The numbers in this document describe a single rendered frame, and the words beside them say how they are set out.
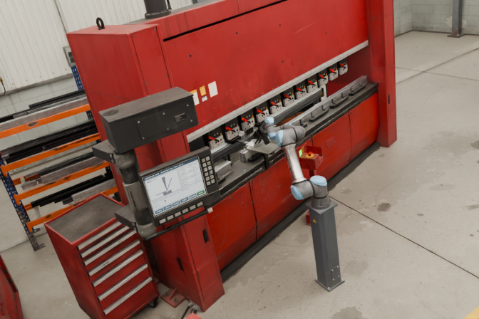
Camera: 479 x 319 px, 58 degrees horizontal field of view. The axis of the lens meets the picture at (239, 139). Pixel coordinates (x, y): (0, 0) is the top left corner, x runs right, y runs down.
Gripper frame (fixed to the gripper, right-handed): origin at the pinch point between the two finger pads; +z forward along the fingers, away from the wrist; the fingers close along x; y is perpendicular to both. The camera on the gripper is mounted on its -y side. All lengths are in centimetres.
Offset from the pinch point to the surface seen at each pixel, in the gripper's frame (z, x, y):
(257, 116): -15.7, -10.0, 17.5
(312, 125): 7, -78, -13
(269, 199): 37, 3, -41
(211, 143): -16, 49, 17
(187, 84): -57, 59, 53
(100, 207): 32, 137, 35
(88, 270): 32, 171, -2
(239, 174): 6.1, 32.8, -13.0
